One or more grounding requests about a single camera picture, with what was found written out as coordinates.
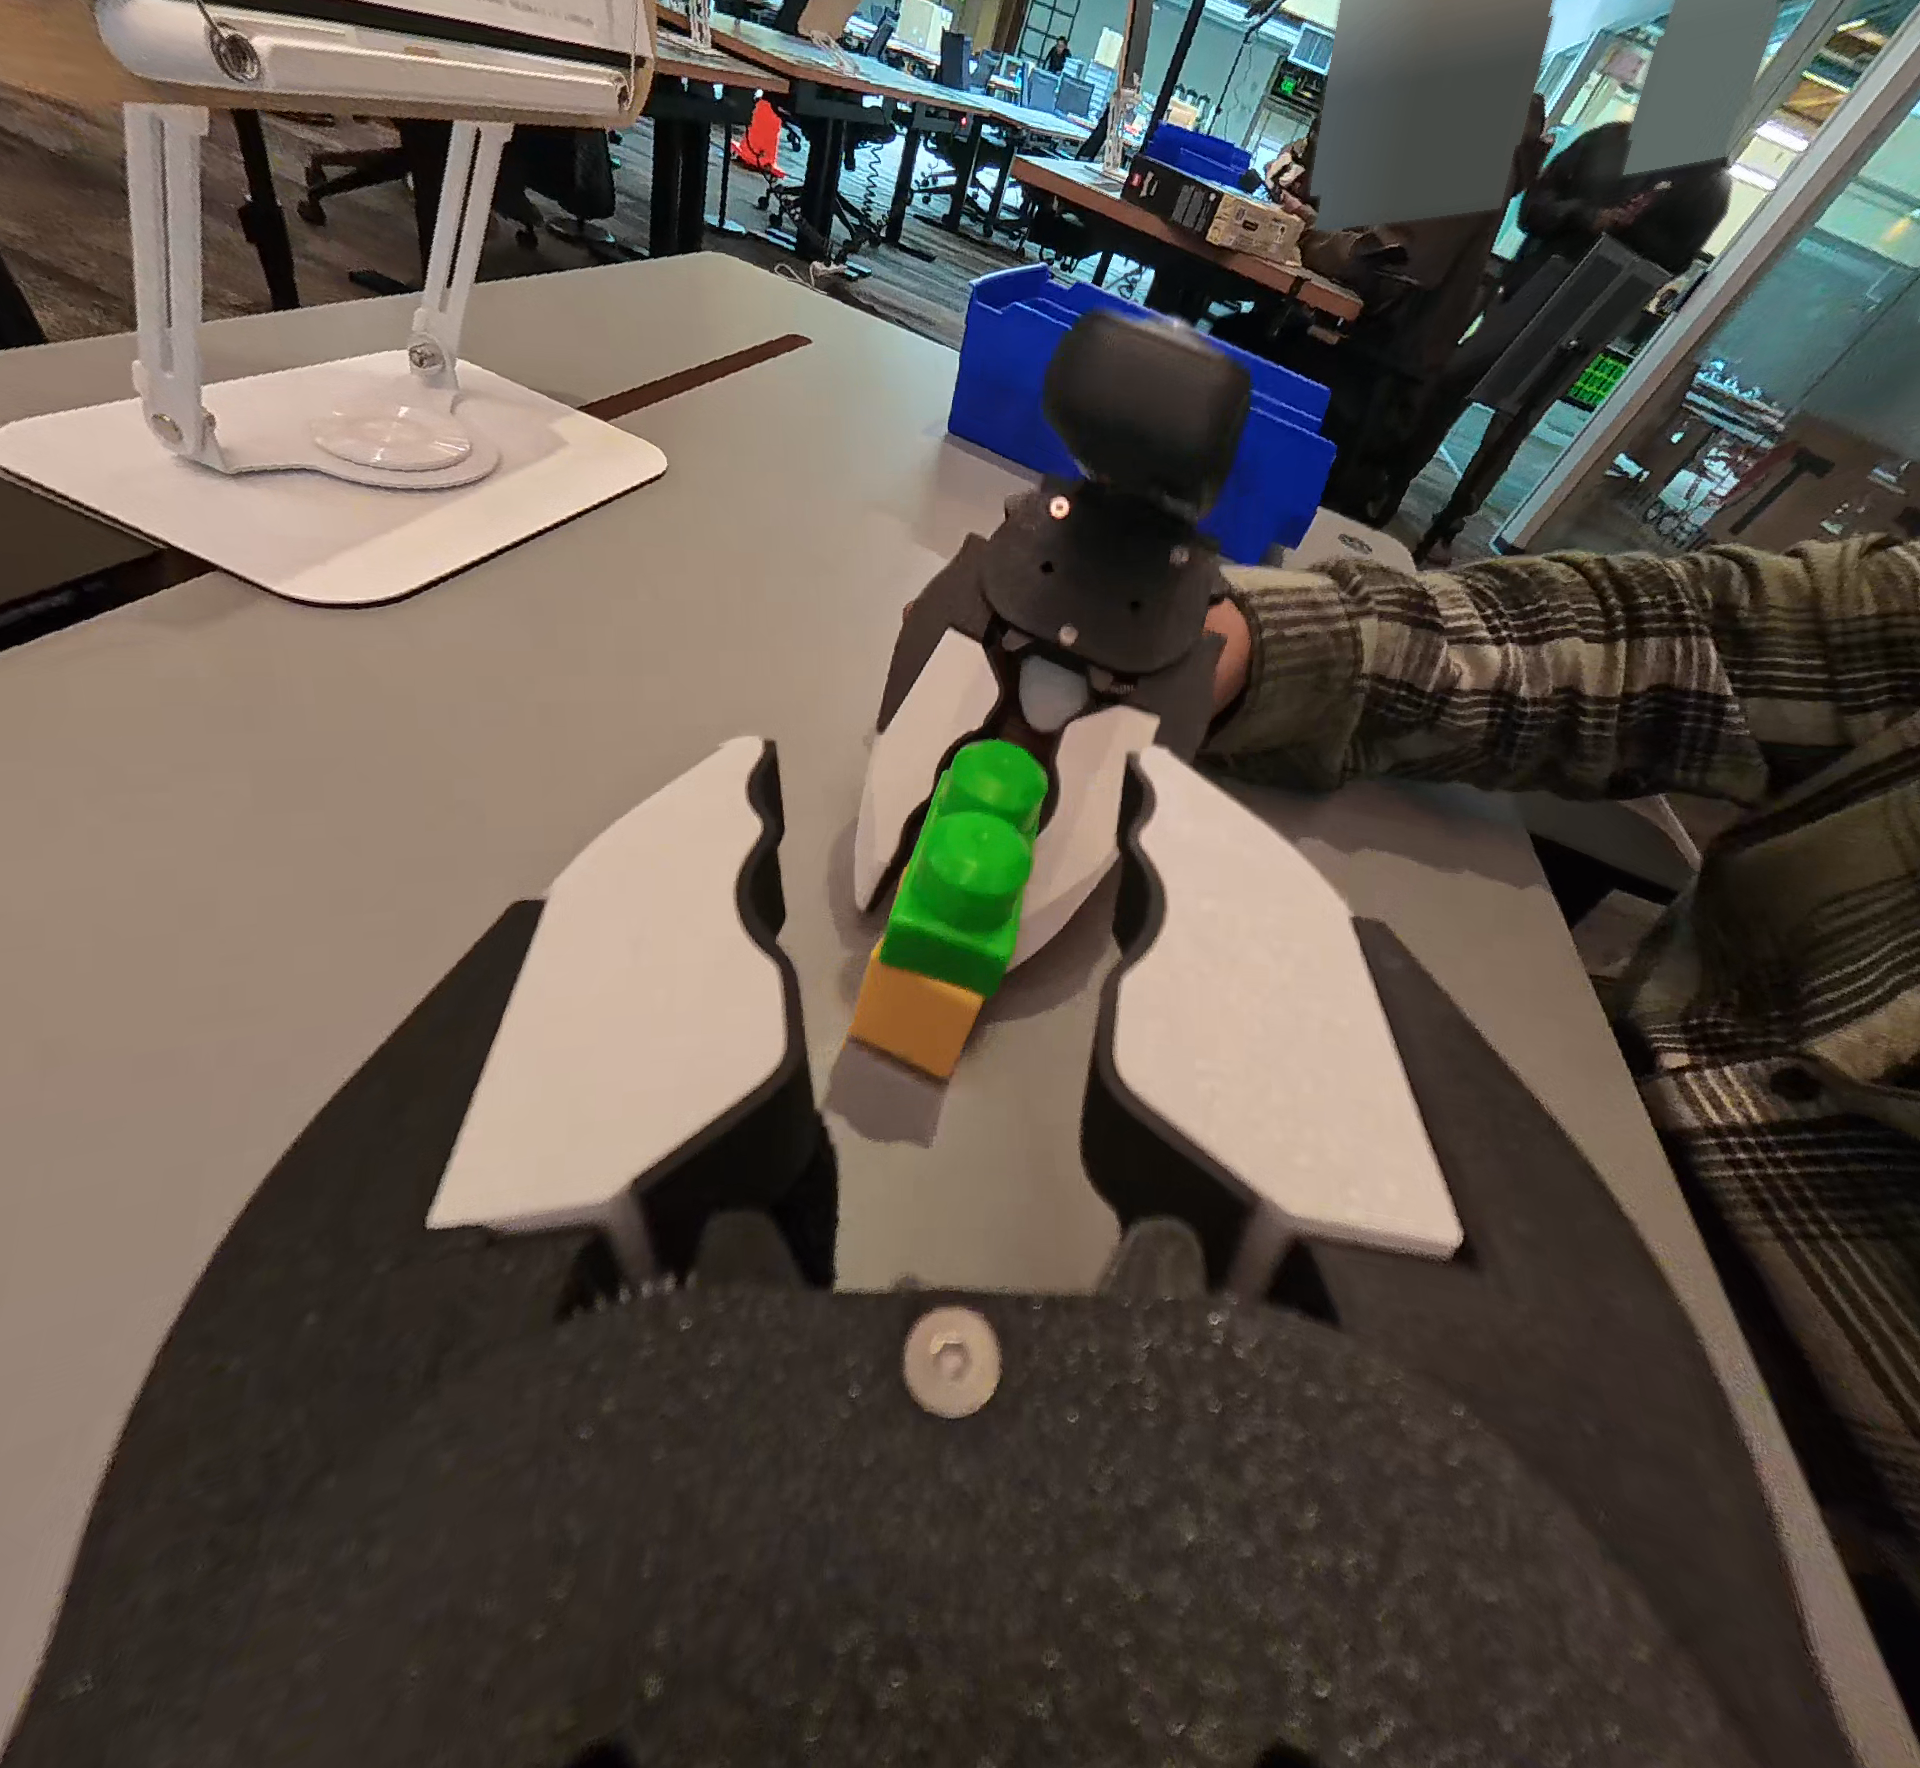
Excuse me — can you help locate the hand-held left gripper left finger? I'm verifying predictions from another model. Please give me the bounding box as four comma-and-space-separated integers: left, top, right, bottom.
426, 735, 835, 1293

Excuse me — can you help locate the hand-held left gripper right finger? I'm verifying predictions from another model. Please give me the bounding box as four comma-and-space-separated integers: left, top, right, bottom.
1080, 748, 1466, 1288

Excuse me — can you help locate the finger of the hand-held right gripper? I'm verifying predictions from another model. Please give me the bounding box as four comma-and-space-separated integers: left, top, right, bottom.
851, 629, 1004, 917
1004, 700, 1171, 976

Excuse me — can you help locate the green two-stud block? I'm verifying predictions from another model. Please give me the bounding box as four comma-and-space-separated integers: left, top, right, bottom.
876, 735, 1053, 1001

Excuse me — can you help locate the blue plastic bin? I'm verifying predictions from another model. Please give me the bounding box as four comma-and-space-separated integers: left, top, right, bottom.
949, 260, 1341, 568

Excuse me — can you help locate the yellow two-stud block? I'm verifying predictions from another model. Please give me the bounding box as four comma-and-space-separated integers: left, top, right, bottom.
846, 933, 1000, 1084

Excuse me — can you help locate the person's right hand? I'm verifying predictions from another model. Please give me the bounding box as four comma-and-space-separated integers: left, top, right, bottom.
1201, 590, 1260, 754

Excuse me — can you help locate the black cardboard box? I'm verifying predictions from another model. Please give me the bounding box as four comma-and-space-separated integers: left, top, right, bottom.
1124, 154, 1242, 244

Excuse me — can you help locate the wooden desk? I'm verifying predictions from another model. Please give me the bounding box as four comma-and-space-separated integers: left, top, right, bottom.
1013, 144, 1364, 328

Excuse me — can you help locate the person's plaid shirt torso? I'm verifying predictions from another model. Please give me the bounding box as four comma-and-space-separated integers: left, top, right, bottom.
1612, 701, 1920, 1576

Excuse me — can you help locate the white document stand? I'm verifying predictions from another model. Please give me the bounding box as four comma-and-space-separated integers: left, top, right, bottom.
0, 0, 671, 607

